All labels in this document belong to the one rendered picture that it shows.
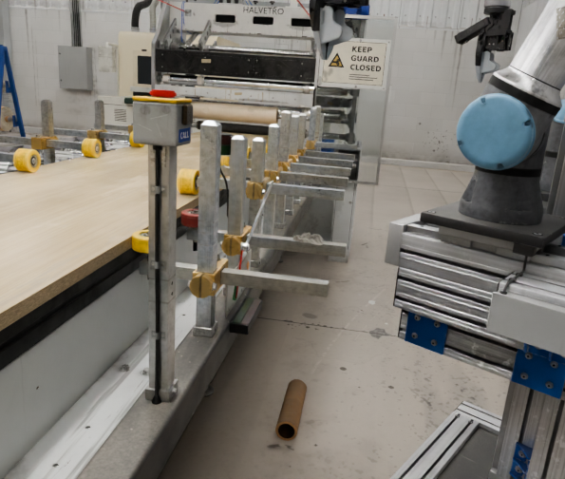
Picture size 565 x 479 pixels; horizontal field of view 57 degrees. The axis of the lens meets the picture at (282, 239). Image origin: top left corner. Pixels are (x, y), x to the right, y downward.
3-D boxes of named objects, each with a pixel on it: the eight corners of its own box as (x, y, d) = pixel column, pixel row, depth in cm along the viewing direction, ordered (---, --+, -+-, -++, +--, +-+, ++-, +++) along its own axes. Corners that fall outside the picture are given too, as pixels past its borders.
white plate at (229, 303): (250, 281, 153) (252, 249, 150) (227, 317, 128) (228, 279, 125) (248, 281, 153) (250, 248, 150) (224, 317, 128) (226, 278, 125)
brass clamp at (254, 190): (271, 193, 169) (272, 177, 168) (263, 201, 157) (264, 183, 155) (253, 191, 170) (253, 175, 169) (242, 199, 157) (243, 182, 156)
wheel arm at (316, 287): (327, 296, 119) (329, 277, 117) (326, 301, 115) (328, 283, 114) (144, 273, 125) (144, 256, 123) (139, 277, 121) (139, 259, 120)
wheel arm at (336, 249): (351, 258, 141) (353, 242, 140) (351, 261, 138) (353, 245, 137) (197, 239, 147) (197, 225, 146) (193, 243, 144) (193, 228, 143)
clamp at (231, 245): (251, 243, 148) (252, 225, 147) (239, 257, 136) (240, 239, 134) (232, 240, 149) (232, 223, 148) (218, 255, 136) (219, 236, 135)
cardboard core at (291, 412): (307, 380, 220) (297, 423, 191) (306, 397, 222) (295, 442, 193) (288, 377, 221) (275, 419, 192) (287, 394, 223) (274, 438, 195)
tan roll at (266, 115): (348, 129, 387) (349, 112, 384) (347, 130, 375) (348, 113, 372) (162, 115, 407) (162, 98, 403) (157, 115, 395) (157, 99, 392)
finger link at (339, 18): (345, 60, 98) (349, 7, 95) (319, 59, 102) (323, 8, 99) (353, 62, 100) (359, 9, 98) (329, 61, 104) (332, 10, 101)
